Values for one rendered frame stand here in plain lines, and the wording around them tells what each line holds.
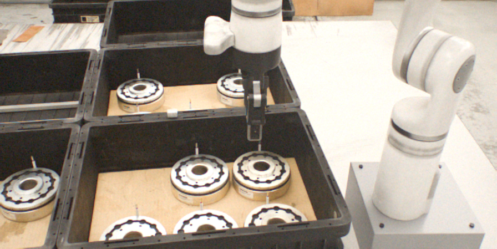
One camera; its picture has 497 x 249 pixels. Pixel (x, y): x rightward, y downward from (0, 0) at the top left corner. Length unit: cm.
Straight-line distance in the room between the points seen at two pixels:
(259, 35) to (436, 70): 26
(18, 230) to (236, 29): 48
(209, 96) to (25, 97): 42
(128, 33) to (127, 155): 60
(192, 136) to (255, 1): 34
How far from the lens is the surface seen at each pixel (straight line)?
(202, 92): 118
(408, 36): 79
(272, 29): 71
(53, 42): 182
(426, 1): 76
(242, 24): 70
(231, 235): 70
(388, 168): 89
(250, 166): 90
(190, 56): 119
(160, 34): 149
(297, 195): 91
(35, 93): 126
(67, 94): 124
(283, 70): 107
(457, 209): 101
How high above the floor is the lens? 144
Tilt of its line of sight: 33 degrees down
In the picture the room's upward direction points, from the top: straight up
